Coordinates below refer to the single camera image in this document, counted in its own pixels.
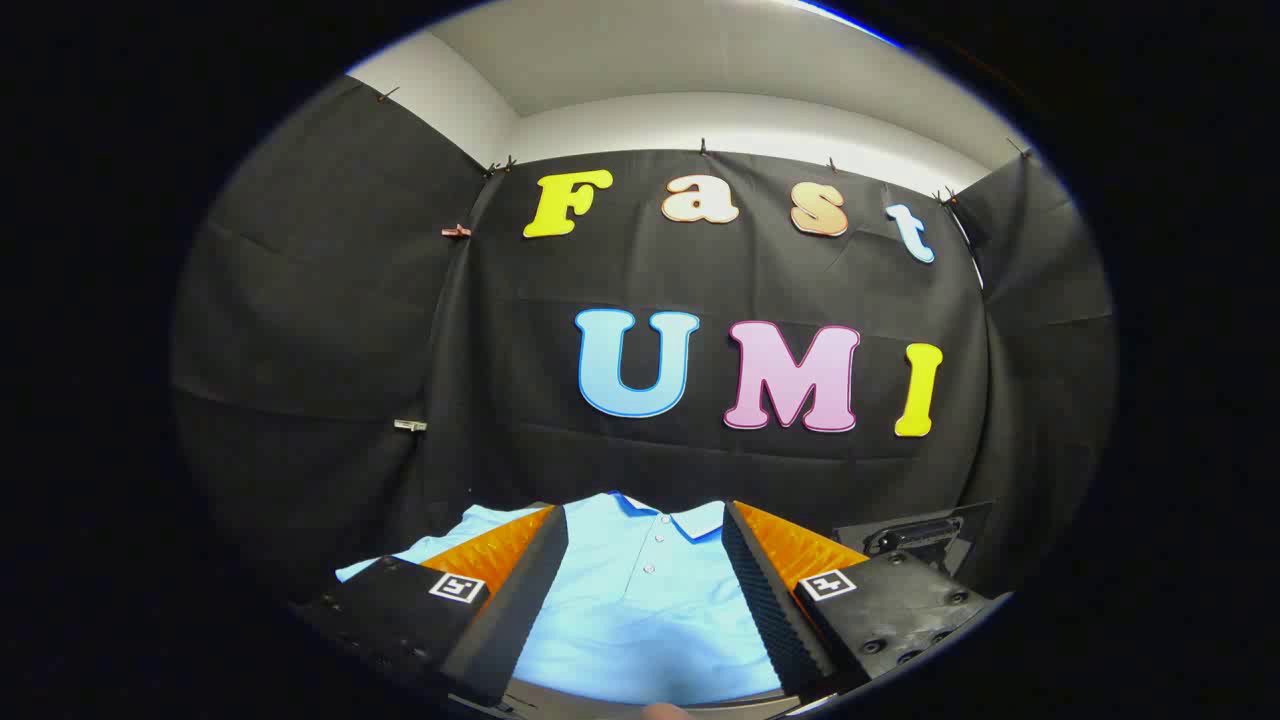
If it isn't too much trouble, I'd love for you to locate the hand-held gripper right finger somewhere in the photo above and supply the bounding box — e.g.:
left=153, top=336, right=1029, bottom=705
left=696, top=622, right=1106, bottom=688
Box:
left=722, top=500, right=1011, bottom=701

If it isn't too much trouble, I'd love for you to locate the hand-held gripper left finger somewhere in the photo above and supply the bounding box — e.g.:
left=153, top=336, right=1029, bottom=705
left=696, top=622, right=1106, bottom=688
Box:
left=290, top=503, right=569, bottom=706

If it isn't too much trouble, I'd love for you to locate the light blue polo shirt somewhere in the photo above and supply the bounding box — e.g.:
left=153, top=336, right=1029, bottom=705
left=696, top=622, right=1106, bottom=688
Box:
left=335, top=492, right=783, bottom=705

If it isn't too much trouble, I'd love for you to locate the black backdrop cloth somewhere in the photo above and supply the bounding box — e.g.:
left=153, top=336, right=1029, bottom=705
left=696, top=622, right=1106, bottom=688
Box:
left=170, top=75, right=1116, bottom=601

